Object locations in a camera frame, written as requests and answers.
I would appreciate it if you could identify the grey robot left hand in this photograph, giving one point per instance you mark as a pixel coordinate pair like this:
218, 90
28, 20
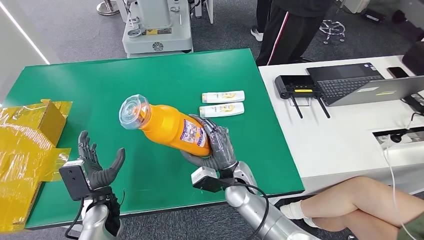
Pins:
99, 174

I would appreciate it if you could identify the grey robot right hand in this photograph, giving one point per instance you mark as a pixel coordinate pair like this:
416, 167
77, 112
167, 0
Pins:
222, 149

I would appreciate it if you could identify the orange bottle with clear cap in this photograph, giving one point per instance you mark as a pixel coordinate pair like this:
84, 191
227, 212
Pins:
165, 127

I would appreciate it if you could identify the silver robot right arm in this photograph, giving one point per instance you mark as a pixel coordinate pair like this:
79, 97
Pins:
251, 212

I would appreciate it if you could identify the small white shampoo bottle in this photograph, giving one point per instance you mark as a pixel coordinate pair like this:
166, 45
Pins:
220, 110
222, 96

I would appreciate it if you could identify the cardboard box with yellow tape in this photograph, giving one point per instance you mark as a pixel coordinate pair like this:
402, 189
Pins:
23, 159

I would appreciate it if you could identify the black router with antennas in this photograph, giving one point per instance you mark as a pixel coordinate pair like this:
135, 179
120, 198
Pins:
294, 86

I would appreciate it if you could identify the white machine base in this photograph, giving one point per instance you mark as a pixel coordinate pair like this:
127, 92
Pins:
157, 36

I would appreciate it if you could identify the standing person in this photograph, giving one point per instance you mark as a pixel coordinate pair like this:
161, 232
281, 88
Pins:
291, 30

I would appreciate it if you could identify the white panel stand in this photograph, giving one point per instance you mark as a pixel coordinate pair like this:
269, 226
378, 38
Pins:
208, 11

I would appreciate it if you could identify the black open laptop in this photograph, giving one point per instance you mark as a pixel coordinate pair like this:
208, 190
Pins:
342, 78

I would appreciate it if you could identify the seated person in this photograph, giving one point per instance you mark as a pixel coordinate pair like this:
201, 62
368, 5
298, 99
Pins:
357, 202

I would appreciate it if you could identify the chrome chair base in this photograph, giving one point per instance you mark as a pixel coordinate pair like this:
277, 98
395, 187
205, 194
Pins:
332, 29

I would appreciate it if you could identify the metal stanchion base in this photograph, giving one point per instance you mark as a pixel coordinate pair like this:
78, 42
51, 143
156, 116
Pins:
107, 9

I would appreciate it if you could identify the grey laptop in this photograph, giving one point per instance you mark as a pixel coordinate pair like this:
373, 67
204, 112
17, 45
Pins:
381, 92

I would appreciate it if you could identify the desk socket tray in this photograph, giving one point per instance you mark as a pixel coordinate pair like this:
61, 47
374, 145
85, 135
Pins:
396, 136

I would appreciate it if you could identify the black smartphone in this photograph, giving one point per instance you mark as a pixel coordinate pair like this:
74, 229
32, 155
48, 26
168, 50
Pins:
397, 72

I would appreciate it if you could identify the black power adapter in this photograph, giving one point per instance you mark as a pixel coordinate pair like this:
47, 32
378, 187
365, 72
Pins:
415, 102

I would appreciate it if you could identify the black floor device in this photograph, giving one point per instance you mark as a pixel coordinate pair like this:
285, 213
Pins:
373, 16

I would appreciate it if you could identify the black bag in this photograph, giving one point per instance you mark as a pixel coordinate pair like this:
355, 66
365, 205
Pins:
415, 59

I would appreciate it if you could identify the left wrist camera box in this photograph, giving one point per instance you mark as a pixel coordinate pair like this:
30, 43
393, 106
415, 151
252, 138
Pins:
74, 180

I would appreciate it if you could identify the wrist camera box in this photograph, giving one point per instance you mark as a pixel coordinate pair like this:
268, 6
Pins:
74, 180
208, 180

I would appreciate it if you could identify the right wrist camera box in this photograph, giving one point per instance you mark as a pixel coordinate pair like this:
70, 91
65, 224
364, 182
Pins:
208, 180

